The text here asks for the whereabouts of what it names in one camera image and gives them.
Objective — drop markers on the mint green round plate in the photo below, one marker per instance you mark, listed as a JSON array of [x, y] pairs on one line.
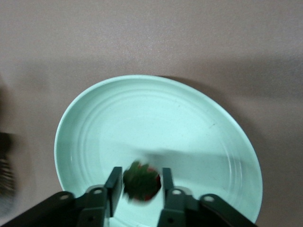
[[154, 123]]

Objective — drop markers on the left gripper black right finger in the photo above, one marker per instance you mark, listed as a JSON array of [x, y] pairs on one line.
[[180, 210]]

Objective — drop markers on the brown wicker basket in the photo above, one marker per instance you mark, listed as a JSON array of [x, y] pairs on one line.
[[6, 165]]

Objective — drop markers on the red strawberry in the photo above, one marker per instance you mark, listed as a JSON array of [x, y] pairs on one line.
[[142, 182]]

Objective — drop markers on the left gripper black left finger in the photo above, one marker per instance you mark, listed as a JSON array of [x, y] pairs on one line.
[[94, 208]]

